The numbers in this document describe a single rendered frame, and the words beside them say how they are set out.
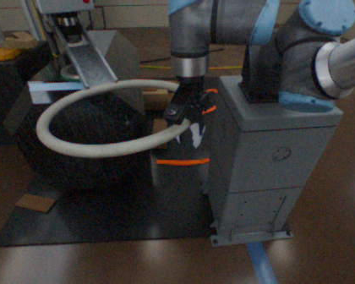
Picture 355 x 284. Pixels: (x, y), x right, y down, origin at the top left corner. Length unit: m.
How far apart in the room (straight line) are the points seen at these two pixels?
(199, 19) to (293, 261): 1.34
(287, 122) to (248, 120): 0.16
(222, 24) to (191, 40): 0.07
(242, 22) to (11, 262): 1.60
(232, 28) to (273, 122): 0.48
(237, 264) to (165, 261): 0.40
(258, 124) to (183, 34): 0.49
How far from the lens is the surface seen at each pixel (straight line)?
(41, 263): 1.59
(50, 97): 1.32
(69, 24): 1.27
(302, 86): 0.71
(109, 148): 0.52
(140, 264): 1.40
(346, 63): 0.66
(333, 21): 0.79
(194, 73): 0.53
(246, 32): 0.49
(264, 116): 0.87
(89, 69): 1.07
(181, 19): 0.51
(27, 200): 1.88
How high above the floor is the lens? 1.28
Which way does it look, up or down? 39 degrees down
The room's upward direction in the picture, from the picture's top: straight up
